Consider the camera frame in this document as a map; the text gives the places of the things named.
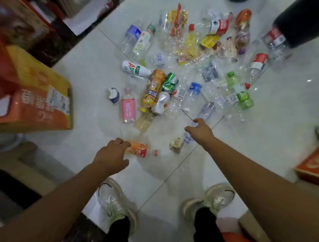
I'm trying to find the orange yellow cardboard box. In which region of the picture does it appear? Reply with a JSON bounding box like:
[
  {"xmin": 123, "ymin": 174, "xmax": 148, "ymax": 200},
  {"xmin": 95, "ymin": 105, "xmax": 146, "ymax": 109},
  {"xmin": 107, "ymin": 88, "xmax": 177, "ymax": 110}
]
[{"xmin": 0, "ymin": 45, "xmax": 73, "ymax": 132}]

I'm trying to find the white paper sheet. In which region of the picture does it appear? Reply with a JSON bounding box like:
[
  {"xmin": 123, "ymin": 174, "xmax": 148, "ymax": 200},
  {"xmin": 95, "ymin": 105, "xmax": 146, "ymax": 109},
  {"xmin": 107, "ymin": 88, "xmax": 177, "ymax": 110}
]
[{"xmin": 63, "ymin": 0, "xmax": 114, "ymax": 36}]

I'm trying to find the orange red box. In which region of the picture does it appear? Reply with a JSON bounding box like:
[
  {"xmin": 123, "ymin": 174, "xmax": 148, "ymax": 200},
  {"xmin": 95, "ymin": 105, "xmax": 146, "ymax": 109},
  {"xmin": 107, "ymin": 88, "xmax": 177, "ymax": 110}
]
[{"xmin": 295, "ymin": 147, "xmax": 319, "ymax": 185}]

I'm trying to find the crushed white can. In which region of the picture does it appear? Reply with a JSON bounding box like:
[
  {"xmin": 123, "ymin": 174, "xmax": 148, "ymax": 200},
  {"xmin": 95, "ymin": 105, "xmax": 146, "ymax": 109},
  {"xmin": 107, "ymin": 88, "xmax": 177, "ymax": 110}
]
[{"xmin": 152, "ymin": 91, "xmax": 171, "ymax": 115}]

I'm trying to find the person's right hand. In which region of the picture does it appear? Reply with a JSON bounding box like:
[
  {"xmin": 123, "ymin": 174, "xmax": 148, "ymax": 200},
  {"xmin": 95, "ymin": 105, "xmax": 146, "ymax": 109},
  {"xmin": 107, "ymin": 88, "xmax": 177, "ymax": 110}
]
[{"xmin": 184, "ymin": 118, "xmax": 215, "ymax": 146}]

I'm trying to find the person's right forearm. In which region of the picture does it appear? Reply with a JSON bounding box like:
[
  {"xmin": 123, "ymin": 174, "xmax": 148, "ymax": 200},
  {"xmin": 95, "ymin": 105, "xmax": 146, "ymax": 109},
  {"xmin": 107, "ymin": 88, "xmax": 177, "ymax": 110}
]
[{"xmin": 199, "ymin": 136, "xmax": 319, "ymax": 242}]

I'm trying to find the person's right leg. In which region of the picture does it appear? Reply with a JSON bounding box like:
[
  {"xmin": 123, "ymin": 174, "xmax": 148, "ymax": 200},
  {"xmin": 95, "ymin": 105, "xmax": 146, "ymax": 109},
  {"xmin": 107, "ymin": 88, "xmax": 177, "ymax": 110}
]
[{"xmin": 193, "ymin": 207, "xmax": 225, "ymax": 242}]

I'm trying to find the person's right shoe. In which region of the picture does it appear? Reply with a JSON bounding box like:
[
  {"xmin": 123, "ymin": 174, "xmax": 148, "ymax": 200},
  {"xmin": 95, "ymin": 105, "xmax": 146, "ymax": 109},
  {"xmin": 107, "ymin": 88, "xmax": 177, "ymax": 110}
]
[{"xmin": 182, "ymin": 183, "xmax": 236, "ymax": 220}]

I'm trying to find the pile of empty plastic bottles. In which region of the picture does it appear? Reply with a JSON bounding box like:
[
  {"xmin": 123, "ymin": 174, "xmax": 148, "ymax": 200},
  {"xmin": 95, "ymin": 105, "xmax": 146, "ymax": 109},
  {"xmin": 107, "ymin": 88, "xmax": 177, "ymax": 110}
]
[{"xmin": 117, "ymin": 3, "xmax": 292, "ymax": 133}]

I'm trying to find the brown cardboard box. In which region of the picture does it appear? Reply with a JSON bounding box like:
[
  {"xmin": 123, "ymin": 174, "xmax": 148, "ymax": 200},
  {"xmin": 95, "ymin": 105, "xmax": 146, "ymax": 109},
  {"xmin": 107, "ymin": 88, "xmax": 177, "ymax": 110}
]
[{"xmin": 0, "ymin": 0, "xmax": 50, "ymax": 50}]

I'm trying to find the person's shoe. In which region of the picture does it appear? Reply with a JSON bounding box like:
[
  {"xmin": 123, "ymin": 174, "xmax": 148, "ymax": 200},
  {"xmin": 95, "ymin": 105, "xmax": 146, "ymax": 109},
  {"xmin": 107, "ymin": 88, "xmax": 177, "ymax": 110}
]
[
  {"xmin": 97, "ymin": 178, "xmax": 138, "ymax": 235},
  {"xmin": 182, "ymin": 183, "xmax": 236, "ymax": 220}
]

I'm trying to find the person's leg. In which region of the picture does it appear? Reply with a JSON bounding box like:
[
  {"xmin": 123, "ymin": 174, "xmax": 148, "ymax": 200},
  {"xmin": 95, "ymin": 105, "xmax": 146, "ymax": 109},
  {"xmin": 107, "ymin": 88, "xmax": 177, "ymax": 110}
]
[
  {"xmin": 105, "ymin": 216, "xmax": 131, "ymax": 242},
  {"xmin": 193, "ymin": 207, "xmax": 225, "ymax": 242}
]

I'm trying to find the person's left forearm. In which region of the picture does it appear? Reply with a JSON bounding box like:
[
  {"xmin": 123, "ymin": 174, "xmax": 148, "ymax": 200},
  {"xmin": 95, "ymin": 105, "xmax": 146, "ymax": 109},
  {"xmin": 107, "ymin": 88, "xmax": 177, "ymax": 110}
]
[{"xmin": 0, "ymin": 163, "xmax": 112, "ymax": 242}]

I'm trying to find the crushed green can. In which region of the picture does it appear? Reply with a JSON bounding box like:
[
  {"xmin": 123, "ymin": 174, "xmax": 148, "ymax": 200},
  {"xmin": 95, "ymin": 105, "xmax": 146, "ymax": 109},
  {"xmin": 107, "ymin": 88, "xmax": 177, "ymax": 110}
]
[{"xmin": 162, "ymin": 72, "xmax": 179, "ymax": 94}]

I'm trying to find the person's left hand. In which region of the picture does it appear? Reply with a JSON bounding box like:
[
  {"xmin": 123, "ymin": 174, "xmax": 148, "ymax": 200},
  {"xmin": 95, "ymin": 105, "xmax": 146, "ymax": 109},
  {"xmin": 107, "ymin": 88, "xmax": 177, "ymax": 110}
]
[{"xmin": 92, "ymin": 138, "xmax": 131, "ymax": 176}]

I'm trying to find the orange stool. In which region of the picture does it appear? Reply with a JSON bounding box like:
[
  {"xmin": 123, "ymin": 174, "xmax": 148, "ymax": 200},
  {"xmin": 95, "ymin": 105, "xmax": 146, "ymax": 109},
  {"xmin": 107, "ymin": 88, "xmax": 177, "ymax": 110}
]
[{"xmin": 221, "ymin": 232, "xmax": 250, "ymax": 242}]

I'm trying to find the orange label plastic bottle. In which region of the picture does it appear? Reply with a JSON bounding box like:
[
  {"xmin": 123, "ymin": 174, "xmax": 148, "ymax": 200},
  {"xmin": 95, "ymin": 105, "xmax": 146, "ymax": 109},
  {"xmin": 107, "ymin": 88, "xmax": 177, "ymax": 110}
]
[{"xmin": 125, "ymin": 141, "xmax": 158, "ymax": 158}]

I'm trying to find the person's left shoe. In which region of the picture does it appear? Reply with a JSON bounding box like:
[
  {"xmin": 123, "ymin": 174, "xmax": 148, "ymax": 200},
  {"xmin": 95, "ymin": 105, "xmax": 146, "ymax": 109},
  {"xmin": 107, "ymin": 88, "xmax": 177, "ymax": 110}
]
[{"xmin": 97, "ymin": 178, "xmax": 138, "ymax": 235}]

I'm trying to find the person's left leg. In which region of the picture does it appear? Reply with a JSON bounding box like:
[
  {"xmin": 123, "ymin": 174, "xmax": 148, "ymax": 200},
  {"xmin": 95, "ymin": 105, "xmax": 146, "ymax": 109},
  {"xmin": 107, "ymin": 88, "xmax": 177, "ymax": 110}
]
[{"xmin": 105, "ymin": 216, "xmax": 131, "ymax": 242}]

